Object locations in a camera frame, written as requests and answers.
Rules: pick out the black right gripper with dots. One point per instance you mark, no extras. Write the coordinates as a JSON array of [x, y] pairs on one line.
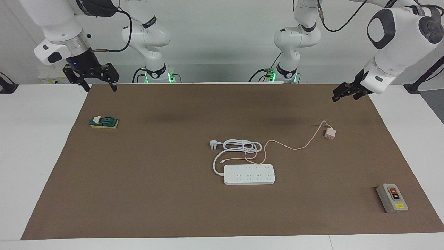
[[88, 69]]

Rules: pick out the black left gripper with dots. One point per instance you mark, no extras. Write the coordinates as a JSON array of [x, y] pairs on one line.
[[353, 86]]

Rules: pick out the pink charger plug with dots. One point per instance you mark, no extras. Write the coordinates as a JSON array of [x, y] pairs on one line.
[[330, 133]]

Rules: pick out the white power strip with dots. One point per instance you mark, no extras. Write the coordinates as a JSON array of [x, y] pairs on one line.
[[249, 177]]

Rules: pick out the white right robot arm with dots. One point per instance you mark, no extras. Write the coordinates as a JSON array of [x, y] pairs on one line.
[[52, 21]]

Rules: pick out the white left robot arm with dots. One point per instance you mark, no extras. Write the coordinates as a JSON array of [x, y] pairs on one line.
[[395, 38]]

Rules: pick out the white box yellow labels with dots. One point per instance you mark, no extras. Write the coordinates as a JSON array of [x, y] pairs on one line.
[[48, 79]]

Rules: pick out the black stand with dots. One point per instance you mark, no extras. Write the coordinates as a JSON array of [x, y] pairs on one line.
[[7, 86], [421, 81]]

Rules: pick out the grey push button box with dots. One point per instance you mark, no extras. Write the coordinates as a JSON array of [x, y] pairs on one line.
[[391, 199]]

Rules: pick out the brown table mat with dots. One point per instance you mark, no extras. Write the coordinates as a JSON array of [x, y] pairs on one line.
[[156, 191]]

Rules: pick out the green knife switch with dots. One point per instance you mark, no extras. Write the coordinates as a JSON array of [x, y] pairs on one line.
[[104, 122]]

